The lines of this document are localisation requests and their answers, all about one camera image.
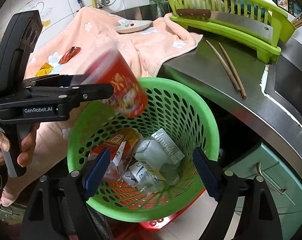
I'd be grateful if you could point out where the yellow snack wrapper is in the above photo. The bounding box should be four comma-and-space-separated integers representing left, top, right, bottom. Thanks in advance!
35, 62, 53, 77

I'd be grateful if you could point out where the red snack wrapper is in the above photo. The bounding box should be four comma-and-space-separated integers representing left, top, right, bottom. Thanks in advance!
59, 46, 81, 64

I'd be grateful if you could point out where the red snack can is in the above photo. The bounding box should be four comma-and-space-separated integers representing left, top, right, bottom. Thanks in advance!
73, 42, 148, 117

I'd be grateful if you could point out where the clear square plastic bottle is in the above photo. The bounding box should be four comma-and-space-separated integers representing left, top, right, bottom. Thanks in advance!
134, 138, 180, 185

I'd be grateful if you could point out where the yellow tea bottle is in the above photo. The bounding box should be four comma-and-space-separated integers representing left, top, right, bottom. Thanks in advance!
89, 128, 142, 181

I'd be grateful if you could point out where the white milk carton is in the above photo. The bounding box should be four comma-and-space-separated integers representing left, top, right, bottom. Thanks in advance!
151, 128, 185, 167

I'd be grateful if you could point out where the peach flower towel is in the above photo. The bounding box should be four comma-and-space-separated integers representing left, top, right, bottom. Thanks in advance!
0, 7, 203, 206

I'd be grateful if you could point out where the white ceramic saucer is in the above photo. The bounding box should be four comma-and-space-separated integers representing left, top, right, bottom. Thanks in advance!
114, 19, 153, 34

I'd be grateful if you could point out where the red plastic stool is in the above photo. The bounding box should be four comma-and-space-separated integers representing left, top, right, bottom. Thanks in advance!
139, 189, 206, 232

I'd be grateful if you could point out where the teal cabinet drawer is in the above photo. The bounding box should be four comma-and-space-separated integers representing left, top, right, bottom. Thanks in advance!
228, 143, 302, 239

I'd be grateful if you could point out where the dark utensil holder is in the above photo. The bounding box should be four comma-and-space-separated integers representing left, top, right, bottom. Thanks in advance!
149, 0, 172, 18

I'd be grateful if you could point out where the brown chopstick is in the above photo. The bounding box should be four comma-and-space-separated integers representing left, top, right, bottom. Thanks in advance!
206, 40, 240, 92
219, 42, 247, 100

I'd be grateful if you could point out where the steel sink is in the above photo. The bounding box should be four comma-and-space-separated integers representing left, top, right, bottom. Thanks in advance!
264, 55, 302, 140

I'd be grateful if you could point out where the green dish rack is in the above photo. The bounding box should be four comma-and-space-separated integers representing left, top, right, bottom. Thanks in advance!
167, 0, 296, 63

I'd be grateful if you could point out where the cleaver with wooden handle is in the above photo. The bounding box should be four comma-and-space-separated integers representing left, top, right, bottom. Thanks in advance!
176, 9, 273, 43

